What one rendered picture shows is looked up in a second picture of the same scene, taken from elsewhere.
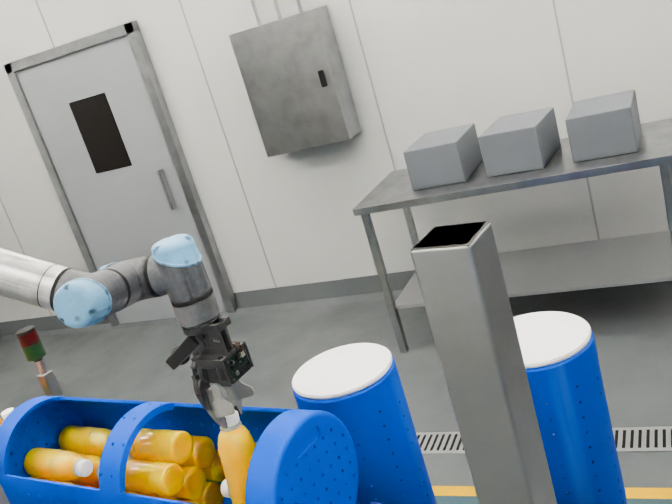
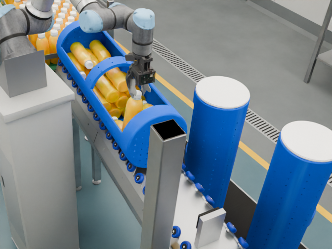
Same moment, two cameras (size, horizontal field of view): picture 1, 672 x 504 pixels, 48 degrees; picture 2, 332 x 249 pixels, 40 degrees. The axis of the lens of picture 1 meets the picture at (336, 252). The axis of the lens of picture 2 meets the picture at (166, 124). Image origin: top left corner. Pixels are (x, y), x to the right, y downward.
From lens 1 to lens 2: 0.55 m
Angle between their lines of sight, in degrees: 29
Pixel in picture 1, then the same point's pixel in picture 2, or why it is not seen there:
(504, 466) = (151, 208)
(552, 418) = (289, 179)
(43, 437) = (85, 38)
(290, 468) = (146, 129)
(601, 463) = (300, 210)
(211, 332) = (141, 60)
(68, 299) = (84, 18)
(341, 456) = not seen: hidden behind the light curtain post
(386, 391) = (232, 115)
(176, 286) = (135, 33)
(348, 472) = not seen: hidden behind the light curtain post
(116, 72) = not seen: outside the picture
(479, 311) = (159, 161)
